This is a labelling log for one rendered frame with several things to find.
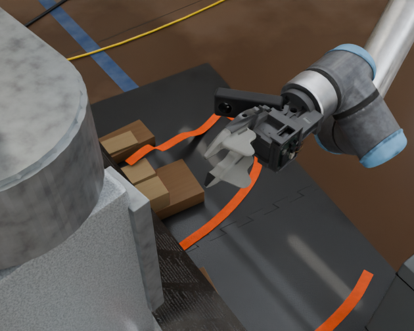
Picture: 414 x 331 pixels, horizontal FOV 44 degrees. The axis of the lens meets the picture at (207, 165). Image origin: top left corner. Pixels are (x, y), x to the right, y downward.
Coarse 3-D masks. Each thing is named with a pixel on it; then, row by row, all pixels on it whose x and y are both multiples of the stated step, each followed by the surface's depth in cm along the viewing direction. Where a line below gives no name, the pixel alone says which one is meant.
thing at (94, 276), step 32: (96, 224) 59; (128, 224) 64; (64, 256) 58; (96, 256) 63; (128, 256) 69; (0, 288) 53; (32, 288) 57; (64, 288) 62; (96, 288) 68; (128, 288) 74; (0, 320) 56; (32, 320) 61; (64, 320) 66; (96, 320) 73; (128, 320) 81
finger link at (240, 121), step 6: (252, 108) 80; (258, 108) 80; (240, 114) 78; (246, 114) 78; (252, 114) 78; (234, 120) 77; (240, 120) 77; (246, 120) 78; (252, 120) 79; (228, 126) 77; (234, 126) 77; (240, 126) 77; (234, 132) 76
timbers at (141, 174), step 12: (120, 168) 244; (132, 168) 244; (144, 168) 244; (132, 180) 239; (144, 180) 241; (156, 180) 239; (144, 192) 235; (156, 192) 235; (168, 192) 235; (156, 204) 237; (168, 204) 242
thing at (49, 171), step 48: (0, 48) 53; (48, 48) 53; (0, 96) 48; (48, 96) 48; (0, 144) 44; (48, 144) 44; (96, 144) 53; (0, 192) 42; (48, 192) 46; (96, 192) 54; (0, 240) 46; (48, 240) 50
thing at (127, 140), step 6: (126, 132) 273; (114, 138) 270; (120, 138) 270; (126, 138) 270; (132, 138) 270; (102, 144) 267; (108, 144) 267; (114, 144) 267; (120, 144) 267; (126, 144) 267; (132, 144) 267; (108, 150) 264; (114, 150) 264; (120, 150) 266
